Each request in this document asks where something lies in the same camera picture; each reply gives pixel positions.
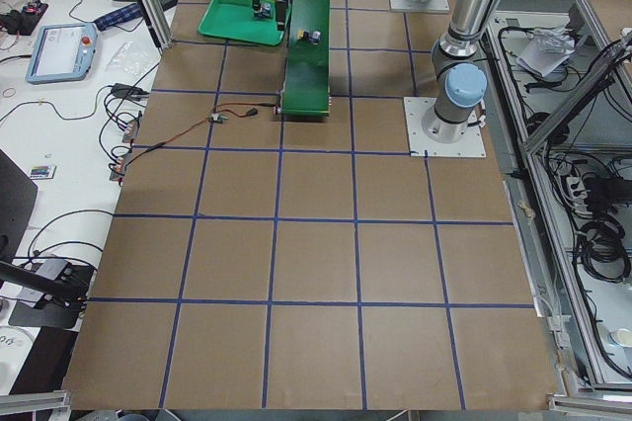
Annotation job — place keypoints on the green plastic tray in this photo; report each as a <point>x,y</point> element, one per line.
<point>234,20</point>

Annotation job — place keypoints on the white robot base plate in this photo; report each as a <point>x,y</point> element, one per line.
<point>429,136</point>

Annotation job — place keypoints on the green conveyor belt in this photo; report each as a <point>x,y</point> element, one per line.
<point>306,90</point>

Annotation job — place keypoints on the black power adapter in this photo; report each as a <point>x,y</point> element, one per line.
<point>128,91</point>

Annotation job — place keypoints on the crumpled white paper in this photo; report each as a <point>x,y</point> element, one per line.
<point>546,51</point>

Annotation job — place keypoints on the small motor controller board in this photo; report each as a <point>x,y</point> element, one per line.
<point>217,118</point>

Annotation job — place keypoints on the green push button switch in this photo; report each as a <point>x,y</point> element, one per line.
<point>264,11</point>

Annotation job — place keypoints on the yellow push button switch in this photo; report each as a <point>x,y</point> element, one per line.
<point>313,37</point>

